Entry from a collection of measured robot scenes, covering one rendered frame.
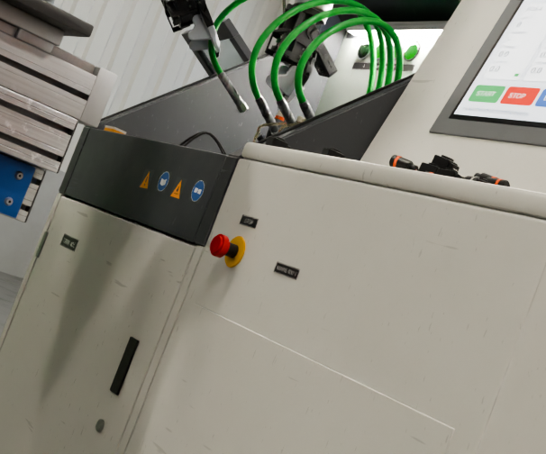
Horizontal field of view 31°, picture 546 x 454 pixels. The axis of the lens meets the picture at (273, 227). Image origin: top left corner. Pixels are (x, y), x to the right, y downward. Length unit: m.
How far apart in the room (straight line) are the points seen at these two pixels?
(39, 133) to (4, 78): 0.10
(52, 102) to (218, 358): 0.46
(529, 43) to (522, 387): 0.74
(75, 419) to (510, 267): 0.98
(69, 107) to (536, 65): 0.74
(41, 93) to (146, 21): 7.74
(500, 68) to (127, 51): 7.59
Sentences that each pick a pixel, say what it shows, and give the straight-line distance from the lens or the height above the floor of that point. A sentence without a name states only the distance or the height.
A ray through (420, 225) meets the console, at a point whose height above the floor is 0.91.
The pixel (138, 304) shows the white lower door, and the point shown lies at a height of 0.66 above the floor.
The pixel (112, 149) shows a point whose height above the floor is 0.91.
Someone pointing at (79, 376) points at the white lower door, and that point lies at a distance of 1.90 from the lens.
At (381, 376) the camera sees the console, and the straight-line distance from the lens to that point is 1.24.
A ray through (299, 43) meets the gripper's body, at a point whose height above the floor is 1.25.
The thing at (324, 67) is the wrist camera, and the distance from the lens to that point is 2.16.
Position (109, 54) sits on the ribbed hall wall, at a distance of 9.13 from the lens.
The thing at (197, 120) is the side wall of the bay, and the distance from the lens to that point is 2.37.
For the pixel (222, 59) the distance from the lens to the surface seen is 5.86.
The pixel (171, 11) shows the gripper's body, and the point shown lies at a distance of 2.20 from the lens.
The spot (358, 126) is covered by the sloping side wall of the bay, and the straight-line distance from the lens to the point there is 1.79.
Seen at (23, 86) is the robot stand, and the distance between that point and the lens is 1.55.
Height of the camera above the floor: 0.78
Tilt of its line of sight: 3 degrees up
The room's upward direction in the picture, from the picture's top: 21 degrees clockwise
